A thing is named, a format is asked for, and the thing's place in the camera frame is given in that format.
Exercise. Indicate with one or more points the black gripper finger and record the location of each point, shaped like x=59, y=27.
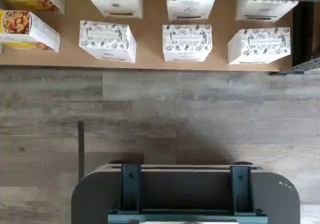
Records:
x=240, y=189
x=130, y=184

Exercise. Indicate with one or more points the brown wooden shelf board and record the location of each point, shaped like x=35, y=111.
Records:
x=150, y=46

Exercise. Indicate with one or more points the white floral print box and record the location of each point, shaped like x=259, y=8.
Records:
x=190, y=8
x=265, y=9
x=260, y=44
x=187, y=42
x=107, y=41
x=115, y=7

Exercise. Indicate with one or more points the yellow label granola box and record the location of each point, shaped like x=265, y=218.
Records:
x=27, y=31
x=37, y=4

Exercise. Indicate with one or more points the dark thin bar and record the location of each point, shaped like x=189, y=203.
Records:
x=81, y=148

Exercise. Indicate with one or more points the black metal shelf frame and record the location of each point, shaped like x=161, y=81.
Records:
x=302, y=33

